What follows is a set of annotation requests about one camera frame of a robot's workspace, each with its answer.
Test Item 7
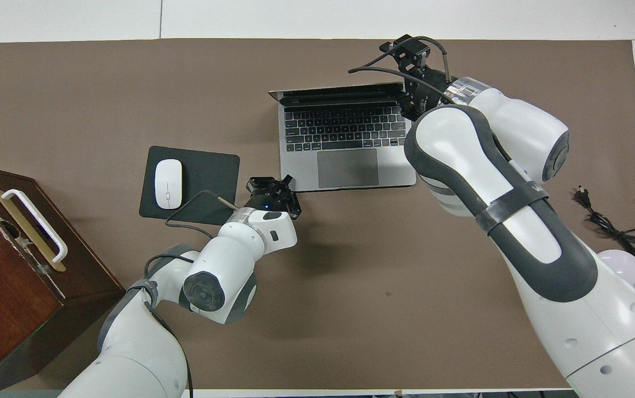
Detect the black mouse pad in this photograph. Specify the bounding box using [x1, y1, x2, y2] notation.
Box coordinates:
[139, 145, 241, 227]

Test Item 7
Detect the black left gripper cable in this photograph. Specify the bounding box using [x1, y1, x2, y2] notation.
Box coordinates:
[165, 190, 239, 239]

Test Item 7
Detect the brass handle plate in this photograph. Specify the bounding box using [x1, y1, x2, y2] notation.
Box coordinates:
[0, 190, 67, 273]

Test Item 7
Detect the dark wooden box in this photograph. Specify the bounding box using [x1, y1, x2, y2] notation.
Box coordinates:
[0, 161, 126, 397]

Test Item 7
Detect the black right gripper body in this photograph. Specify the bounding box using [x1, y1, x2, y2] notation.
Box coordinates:
[403, 66, 454, 114]

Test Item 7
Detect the grey apple laptop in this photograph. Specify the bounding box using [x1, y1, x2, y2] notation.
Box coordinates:
[268, 82, 418, 193]

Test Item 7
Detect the white computer mouse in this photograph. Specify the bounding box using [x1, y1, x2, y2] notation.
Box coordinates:
[154, 159, 183, 210]

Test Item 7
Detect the brown table mat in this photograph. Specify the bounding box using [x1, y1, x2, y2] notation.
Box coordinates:
[0, 39, 635, 392]

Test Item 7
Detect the white desk lamp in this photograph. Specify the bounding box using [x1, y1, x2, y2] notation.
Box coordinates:
[594, 213, 635, 302]

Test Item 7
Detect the white box handle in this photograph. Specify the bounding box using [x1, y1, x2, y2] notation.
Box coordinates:
[1, 190, 68, 263]

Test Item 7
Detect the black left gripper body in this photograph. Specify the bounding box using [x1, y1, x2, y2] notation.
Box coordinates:
[248, 189, 295, 213]

